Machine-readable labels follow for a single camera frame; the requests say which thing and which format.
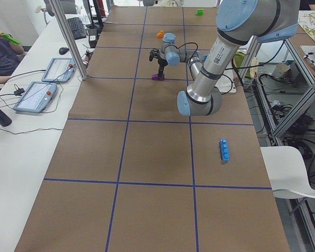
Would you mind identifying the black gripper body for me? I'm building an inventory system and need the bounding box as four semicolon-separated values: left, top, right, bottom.
149;48;168;66

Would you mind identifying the purple trapezoid block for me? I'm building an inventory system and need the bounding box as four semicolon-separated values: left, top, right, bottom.
151;73;165;81

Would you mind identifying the orange trapezoid block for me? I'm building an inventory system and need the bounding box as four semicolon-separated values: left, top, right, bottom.
156;30;165;38

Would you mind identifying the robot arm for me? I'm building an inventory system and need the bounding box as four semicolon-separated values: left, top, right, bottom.
149;0;300;117

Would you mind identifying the green toy block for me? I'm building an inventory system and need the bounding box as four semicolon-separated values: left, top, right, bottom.
196;8;204;16

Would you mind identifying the black computer keyboard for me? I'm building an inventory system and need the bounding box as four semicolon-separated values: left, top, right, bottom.
67;17;86;40

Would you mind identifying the black computer mouse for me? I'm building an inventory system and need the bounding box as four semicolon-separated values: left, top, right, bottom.
58;47;69;55

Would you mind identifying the long blue toy block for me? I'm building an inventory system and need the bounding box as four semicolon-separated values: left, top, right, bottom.
219;139;230;162

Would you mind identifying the far teach pendant tablet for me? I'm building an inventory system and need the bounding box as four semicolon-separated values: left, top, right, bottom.
41;58;75;83

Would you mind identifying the teach pendant tablet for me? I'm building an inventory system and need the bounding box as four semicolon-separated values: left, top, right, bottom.
13;81;57;113
41;58;75;83

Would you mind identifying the near teach pendant tablet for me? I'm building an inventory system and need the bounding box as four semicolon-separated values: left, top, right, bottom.
13;81;57;113

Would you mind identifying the seated person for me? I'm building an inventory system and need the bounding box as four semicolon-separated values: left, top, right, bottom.
0;31;26;84

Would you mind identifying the white plastic chair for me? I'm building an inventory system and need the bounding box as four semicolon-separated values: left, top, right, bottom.
260;146;315;199

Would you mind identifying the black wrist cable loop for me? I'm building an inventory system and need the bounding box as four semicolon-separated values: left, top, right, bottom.
176;43;200;60

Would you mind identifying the aluminium frame post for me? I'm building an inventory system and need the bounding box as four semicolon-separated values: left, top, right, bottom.
49;0;88;80

